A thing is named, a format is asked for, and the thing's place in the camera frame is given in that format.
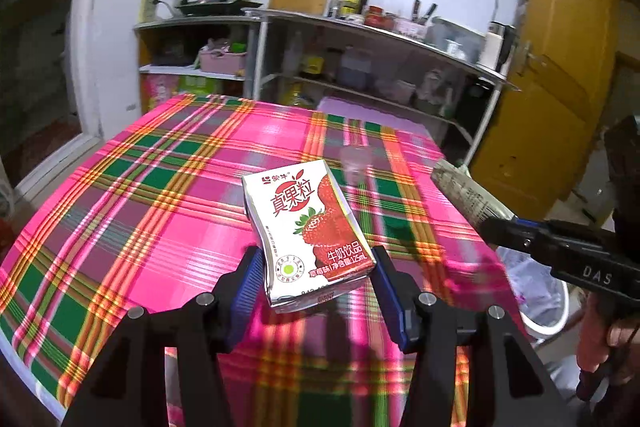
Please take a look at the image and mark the person's right hand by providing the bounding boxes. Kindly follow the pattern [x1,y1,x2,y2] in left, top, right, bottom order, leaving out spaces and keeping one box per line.
[576,293,639,385]

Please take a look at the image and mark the printed paper wrapper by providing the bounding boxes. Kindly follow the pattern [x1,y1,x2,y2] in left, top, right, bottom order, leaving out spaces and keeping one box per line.
[431,159,516,233]

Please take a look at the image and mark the white power strip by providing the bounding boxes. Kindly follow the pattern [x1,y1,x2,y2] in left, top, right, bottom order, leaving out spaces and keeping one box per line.
[138,0,158,23]

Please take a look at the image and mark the white trash bin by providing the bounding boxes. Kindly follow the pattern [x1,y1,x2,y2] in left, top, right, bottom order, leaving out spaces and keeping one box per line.
[497,247,578,347]

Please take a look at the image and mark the blue liquid jug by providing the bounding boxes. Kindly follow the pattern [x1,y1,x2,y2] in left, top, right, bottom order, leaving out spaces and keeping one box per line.
[336,46,372,91]

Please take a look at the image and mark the pink knife holder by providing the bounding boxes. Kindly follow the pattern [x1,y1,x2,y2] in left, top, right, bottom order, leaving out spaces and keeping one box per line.
[393,17,427,41]

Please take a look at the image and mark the red lidded jar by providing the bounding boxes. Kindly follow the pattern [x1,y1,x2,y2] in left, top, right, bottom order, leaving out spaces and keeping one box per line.
[363,5,386,29]

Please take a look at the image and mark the clear glass bottle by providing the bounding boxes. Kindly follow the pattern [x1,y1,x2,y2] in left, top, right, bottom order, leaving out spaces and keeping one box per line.
[326,0,344,18]

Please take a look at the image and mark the small wooden shelf cabinet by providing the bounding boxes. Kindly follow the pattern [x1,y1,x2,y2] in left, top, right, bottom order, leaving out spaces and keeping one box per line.
[134,15,259,113]

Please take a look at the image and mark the black induction cooker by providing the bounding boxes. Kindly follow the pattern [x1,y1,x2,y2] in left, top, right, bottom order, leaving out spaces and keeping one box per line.
[174,0,262,16]

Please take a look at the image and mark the clear plastic cup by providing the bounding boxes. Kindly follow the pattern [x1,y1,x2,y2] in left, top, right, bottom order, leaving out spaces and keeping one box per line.
[340,145,373,186]

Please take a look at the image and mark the strawberry milk carton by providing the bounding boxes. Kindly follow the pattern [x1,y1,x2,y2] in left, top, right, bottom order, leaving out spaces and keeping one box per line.
[242,159,376,313]

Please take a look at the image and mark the grey kitchen shelf unit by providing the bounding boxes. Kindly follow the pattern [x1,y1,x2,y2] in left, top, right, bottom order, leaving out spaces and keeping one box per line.
[246,9,515,166]

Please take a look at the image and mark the green oil bottle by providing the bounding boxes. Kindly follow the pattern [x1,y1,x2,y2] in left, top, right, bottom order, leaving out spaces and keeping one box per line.
[341,0,360,18]

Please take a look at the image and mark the pink plastic basket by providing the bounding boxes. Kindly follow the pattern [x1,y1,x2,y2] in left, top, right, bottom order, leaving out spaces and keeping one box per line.
[198,49,246,76]

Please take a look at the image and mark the yellow label bottle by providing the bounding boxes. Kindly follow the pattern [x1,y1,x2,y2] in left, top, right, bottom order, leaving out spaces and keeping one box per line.
[300,46,326,79]

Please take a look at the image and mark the yellow wooden door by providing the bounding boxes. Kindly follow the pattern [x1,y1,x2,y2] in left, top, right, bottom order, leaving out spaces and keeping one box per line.
[471,0,617,220]

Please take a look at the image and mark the pink plaid tablecloth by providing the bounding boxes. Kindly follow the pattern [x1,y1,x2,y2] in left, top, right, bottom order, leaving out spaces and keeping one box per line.
[1,95,518,426]

